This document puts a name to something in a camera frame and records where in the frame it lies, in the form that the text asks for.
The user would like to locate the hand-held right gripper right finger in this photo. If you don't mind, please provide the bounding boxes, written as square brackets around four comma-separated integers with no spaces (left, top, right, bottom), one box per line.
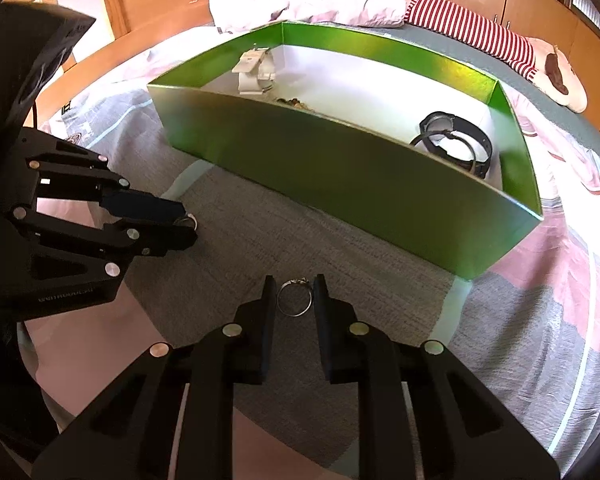
[312,274,561,480]

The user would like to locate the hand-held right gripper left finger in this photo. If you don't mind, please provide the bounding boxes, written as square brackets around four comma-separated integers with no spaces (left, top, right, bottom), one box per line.
[32,275,278,480]

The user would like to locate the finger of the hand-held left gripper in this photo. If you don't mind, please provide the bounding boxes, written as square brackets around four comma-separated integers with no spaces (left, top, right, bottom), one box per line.
[24,152,187,224]
[9,204,199,279]

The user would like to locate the thin silver hoop with clasp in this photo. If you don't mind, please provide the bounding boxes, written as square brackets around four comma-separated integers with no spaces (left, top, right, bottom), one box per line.
[276,277,313,317]

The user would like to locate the green cardboard box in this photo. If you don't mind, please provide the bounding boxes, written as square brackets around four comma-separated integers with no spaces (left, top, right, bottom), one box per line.
[146,20,545,281]

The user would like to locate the brown wooden bead bracelet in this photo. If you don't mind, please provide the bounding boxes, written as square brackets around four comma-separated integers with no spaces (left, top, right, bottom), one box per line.
[275,96,326,111]

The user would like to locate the grey pink patterned bed sheet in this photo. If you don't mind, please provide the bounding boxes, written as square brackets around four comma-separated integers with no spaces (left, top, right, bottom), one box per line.
[17,22,600,476]

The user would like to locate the wooden bed headboard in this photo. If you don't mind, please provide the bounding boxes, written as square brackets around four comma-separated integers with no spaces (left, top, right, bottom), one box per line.
[2,0,216,126]

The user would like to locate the white wrist watch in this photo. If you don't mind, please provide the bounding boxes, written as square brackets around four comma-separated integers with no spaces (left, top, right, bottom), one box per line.
[231,45,279,97]

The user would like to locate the black wrist watch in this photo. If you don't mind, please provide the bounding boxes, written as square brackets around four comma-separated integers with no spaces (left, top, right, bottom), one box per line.
[410,111,494,179]

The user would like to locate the red striped plush toy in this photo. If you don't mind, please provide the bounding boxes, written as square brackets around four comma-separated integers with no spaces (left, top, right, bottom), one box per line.
[405,0,588,113]

